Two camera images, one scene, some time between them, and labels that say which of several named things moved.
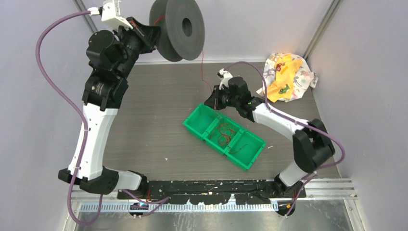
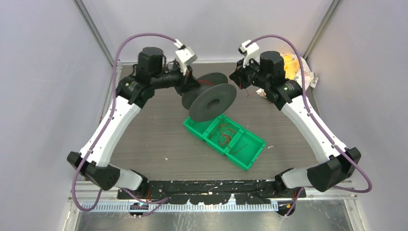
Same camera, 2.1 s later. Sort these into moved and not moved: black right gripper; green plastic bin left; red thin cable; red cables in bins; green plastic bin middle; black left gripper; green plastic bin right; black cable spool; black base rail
Moved: red thin cable; black left gripper; black right gripper; black cable spool
Not moved: black base rail; green plastic bin right; green plastic bin middle; green plastic bin left; red cables in bins
